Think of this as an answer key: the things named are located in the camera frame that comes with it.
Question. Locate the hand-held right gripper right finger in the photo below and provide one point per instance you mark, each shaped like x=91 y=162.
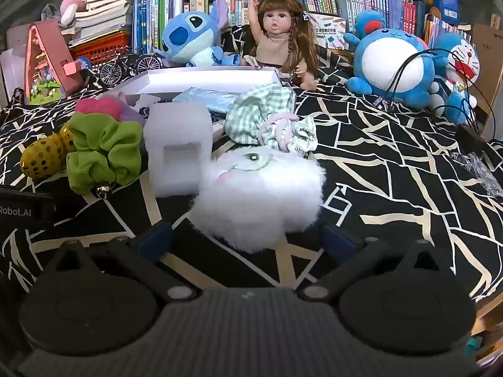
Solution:
x=338 y=241

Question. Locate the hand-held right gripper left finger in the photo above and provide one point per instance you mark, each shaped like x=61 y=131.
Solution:
x=155 y=239

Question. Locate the gold sequin bow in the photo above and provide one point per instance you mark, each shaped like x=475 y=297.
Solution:
x=43 y=157

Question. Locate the white fluffy cat plush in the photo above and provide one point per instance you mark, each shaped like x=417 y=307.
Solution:
x=259 y=196

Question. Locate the green fabric scrunchie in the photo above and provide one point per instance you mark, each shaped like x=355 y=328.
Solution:
x=104 y=149

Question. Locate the bright pink fuzzy cloth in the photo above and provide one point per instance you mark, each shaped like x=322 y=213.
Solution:
x=100 y=108

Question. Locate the light blue packet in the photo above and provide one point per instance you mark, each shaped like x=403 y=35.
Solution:
x=208 y=100

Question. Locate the green checked cloth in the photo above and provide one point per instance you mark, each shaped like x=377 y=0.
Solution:
x=259 y=110

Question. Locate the white cardboard box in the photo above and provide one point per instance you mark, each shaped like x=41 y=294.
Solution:
x=212 y=78

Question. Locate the black white patterned blanket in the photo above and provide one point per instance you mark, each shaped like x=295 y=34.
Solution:
x=393 y=172

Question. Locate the clear plastic container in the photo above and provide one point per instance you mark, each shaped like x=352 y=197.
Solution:
x=11 y=70

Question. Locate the pink miniature house model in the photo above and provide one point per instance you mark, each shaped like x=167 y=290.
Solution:
x=43 y=63

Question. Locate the clear plastic bag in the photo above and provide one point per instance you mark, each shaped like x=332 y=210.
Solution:
x=477 y=169

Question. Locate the blue round toy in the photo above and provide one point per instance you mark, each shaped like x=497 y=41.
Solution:
x=84 y=63

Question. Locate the black adapter box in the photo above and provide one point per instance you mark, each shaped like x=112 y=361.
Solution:
x=469 y=137

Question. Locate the red plastic basket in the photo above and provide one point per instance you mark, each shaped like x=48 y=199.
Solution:
x=104 y=49

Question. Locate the black model bicycle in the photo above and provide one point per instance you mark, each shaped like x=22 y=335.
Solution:
x=129 y=61

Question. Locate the round blue mouse plush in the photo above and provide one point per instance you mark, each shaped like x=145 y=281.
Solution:
x=393 y=63

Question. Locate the grey plush toy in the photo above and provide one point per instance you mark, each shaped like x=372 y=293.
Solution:
x=49 y=10

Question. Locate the blue alien plush toy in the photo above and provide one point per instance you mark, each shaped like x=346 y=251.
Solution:
x=192 y=35

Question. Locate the white printed box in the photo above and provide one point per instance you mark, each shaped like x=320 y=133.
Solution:
x=330 y=29

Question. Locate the stack of flat books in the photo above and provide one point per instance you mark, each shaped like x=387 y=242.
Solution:
x=104 y=11

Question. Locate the blue robot cat plush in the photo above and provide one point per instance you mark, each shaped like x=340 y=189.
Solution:
x=461 y=66

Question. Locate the pink rabbit plush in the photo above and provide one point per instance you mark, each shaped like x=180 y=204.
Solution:
x=74 y=0

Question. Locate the brown-haired baby doll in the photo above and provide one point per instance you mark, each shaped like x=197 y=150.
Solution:
x=275 y=27

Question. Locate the brown cardboard box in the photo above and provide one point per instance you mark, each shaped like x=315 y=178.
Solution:
x=487 y=43

